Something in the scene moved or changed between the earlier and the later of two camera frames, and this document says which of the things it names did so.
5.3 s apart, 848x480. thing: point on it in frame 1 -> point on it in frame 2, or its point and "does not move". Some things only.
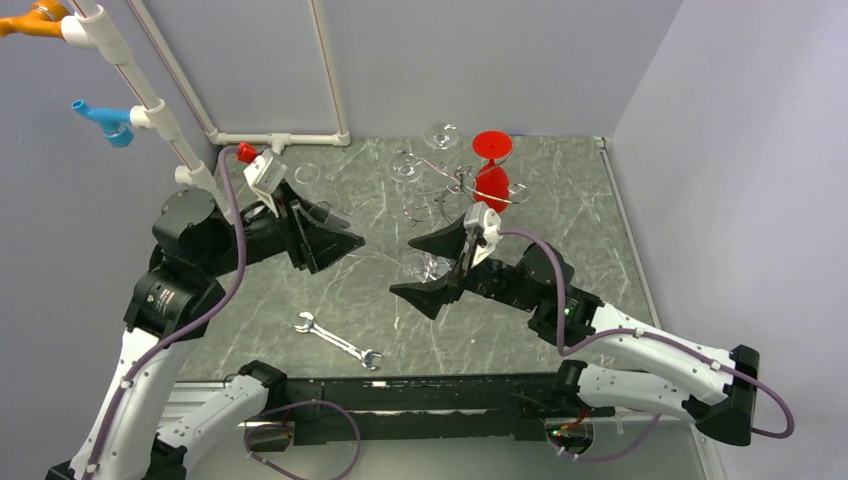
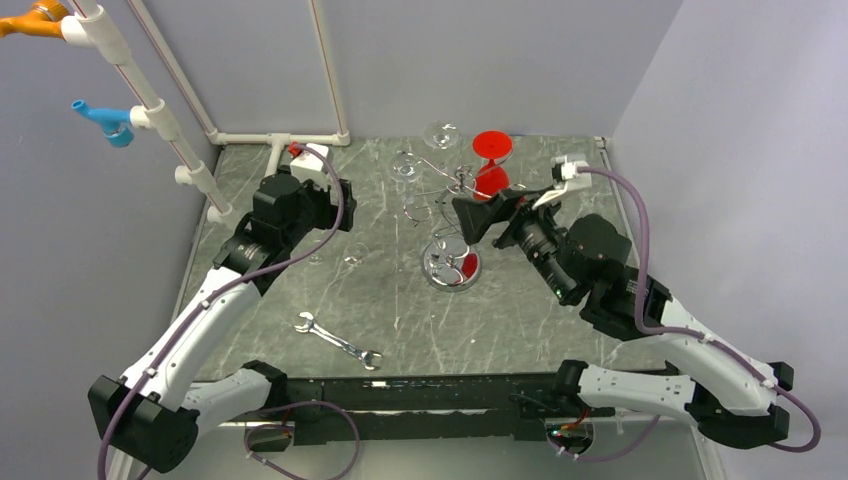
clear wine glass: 406,168 does not move
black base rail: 491,406 does not move
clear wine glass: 424,267 -> 355,253
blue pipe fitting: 114,123 does not move
